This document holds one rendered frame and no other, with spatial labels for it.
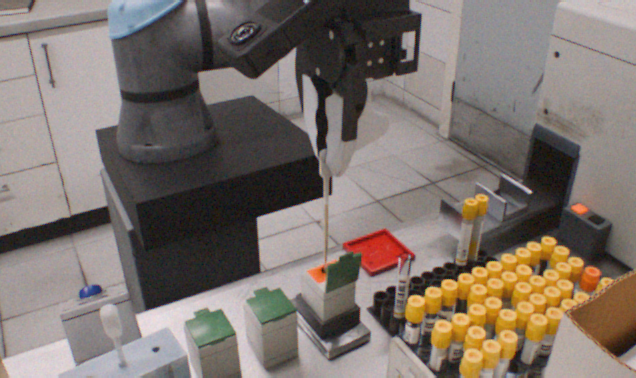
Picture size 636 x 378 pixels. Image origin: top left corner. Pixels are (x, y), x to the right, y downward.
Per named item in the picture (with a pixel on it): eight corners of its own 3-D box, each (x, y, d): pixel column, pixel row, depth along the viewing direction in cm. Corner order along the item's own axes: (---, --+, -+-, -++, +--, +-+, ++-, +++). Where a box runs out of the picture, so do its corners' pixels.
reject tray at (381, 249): (385, 232, 80) (385, 227, 79) (415, 259, 75) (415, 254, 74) (342, 247, 77) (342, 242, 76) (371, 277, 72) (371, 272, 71)
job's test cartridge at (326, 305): (331, 297, 67) (332, 253, 63) (355, 322, 63) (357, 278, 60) (301, 310, 65) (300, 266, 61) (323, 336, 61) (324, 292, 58)
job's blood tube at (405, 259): (399, 321, 64) (406, 251, 59) (406, 329, 63) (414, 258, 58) (389, 326, 64) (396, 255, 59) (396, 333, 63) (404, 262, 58)
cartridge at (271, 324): (279, 327, 64) (277, 281, 61) (299, 355, 61) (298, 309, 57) (246, 340, 63) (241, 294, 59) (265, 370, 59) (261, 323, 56)
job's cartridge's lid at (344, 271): (360, 244, 57) (363, 248, 57) (355, 277, 60) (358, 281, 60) (326, 257, 55) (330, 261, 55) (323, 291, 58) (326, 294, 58)
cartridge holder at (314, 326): (326, 293, 69) (326, 270, 67) (370, 340, 63) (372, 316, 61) (286, 310, 67) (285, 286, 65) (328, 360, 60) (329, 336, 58)
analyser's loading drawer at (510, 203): (541, 184, 86) (548, 154, 84) (575, 205, 82) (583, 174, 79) (437, 223, 78) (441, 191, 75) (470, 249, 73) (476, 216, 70)
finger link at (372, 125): (396, 175, 55) (399, 80, 50) (343, 192, 52) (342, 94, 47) (376, 162, 57) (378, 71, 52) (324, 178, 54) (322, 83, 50)
